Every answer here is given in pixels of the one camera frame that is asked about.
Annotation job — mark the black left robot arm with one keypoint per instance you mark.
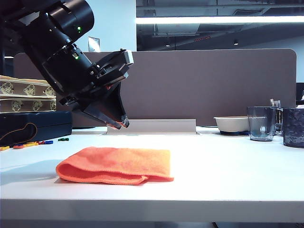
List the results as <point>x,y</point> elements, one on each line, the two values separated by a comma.
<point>52,42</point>

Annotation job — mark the white bowl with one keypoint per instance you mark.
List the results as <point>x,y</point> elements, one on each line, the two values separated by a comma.
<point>231,124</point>

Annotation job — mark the dark blue case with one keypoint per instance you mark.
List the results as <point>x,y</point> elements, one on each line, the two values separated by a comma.
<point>52,126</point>

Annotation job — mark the white ceiling light strip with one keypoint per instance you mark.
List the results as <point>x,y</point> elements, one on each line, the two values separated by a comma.
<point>213,20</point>

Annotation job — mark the yellow letter magnet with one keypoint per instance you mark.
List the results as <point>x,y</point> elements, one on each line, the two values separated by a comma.
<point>30,144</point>
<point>4,148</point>

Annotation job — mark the orange microfibre cloth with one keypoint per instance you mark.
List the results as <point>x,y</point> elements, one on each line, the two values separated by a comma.
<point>118,164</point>

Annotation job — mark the clear glass cup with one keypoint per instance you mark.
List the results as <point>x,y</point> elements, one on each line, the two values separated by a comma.
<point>260,126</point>

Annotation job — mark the silver wall sign plate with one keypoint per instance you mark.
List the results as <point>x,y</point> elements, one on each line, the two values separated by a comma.
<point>95,45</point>

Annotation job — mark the clear glass holder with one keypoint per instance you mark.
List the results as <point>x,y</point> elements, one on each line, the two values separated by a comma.
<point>278,121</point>

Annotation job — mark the blue letter magnet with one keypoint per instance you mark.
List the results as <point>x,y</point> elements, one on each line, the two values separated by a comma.
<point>49,142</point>

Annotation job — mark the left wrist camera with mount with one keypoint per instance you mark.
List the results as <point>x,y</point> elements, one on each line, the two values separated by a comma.
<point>128,57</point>

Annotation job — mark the dark textured cup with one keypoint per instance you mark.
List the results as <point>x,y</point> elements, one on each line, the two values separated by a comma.
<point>294,128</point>

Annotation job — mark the green letter magnet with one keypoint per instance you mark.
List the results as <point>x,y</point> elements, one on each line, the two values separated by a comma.
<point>63,139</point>

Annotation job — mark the thin sticks bundle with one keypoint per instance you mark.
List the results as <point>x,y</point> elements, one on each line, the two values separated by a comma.
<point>275,103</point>

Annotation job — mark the yellow brown patterned box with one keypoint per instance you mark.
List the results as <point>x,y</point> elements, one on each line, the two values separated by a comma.
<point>26,105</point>
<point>19,89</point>

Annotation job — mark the brown desk partition panel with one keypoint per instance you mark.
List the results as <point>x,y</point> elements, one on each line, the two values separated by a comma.
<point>202,90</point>

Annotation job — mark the red ceiling sign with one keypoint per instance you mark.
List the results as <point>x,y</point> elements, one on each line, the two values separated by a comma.
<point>202,38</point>

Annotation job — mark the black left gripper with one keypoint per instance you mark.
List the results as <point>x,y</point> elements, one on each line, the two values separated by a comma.
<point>109,74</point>

